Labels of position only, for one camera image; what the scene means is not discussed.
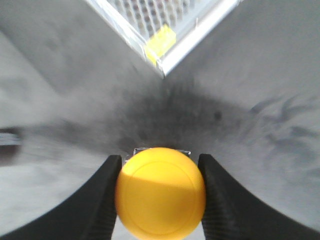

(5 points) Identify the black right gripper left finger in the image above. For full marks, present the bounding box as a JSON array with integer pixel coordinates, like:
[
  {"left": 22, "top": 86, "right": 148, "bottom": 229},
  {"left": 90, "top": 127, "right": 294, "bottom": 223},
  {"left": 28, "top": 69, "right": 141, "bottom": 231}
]
[{"left": 0, "top": 155, "right": 122, "bottom": 240}]

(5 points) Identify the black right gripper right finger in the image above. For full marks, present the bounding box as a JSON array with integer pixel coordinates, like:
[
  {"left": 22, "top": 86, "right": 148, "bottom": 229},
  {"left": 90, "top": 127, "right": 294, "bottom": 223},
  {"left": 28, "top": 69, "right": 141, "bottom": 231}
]
[{"left": 197, "top": 153, "right": 320, "bottom": 240}]

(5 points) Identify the yellow mushroom push button switch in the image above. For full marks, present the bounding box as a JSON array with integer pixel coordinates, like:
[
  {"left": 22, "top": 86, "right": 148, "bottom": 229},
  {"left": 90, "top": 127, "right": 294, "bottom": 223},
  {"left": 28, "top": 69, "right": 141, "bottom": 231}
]
[{"left": 115, "top": 147, "right": 206, "bottom": 240}]

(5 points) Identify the silver mesh power supply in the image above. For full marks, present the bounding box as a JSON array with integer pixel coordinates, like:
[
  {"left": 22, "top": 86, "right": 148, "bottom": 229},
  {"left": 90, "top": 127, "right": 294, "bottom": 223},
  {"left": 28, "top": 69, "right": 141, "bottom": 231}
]
[{"left": 87, "top": 0, "right": 240, "bottom": 77}]

